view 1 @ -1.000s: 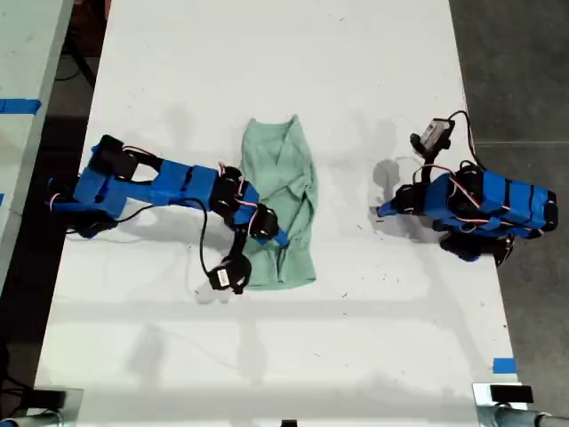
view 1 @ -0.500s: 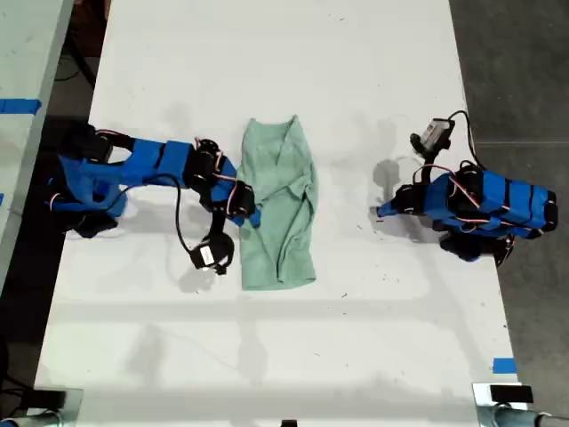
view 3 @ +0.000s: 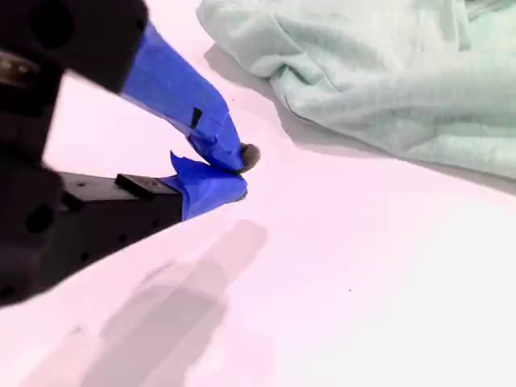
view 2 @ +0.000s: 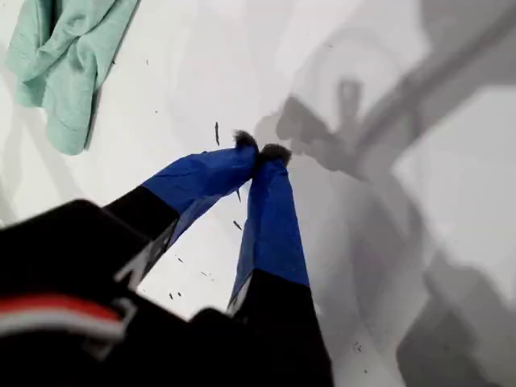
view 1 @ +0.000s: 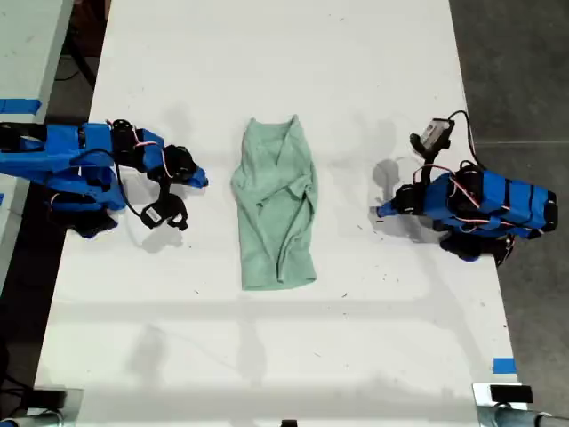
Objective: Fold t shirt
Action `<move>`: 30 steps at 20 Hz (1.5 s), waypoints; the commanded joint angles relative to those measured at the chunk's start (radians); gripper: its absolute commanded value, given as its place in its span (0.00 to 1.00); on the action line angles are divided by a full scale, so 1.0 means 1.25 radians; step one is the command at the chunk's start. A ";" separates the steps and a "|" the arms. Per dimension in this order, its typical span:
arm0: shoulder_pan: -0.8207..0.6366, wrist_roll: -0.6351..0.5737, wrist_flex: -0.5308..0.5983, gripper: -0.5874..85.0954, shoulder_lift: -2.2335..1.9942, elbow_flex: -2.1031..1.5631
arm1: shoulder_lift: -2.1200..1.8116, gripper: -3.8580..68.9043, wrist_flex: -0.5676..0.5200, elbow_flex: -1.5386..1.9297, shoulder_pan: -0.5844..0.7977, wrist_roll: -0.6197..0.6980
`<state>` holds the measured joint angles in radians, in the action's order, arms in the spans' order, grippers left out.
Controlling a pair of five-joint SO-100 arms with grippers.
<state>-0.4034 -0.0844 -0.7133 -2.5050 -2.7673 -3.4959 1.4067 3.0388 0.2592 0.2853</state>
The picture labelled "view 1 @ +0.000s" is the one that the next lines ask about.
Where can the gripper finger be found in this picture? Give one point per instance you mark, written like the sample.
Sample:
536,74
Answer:
392,214
200,174
195,183
392,205

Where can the blue and black arm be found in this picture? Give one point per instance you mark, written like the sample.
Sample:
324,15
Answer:
511,200
44,155

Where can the pale green T-shirt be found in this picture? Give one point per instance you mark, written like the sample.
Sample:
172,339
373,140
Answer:
275,209

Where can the long blue tape strip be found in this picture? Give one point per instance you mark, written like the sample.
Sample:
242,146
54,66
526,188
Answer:
20,106

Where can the short blue tape strip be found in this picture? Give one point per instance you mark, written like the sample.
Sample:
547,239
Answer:
504,365

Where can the adjacent white table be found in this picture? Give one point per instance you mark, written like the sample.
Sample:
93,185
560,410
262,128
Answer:
22,53

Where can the small black box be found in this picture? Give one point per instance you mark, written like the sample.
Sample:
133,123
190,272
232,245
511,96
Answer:
50,398
511,394

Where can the tiny black clip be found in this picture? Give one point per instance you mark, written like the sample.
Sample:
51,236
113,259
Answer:
289,423

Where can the metal pipe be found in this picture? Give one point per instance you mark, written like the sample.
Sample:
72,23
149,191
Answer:
524,419
26,420

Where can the gripper's camera stalk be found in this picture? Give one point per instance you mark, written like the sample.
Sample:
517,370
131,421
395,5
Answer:
427,162
165,189

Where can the gripper's black camera box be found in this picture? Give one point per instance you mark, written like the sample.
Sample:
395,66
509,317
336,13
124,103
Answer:
153,215
435,132

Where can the metal clamp bracket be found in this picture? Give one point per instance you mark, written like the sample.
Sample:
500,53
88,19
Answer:
73,407
482,400

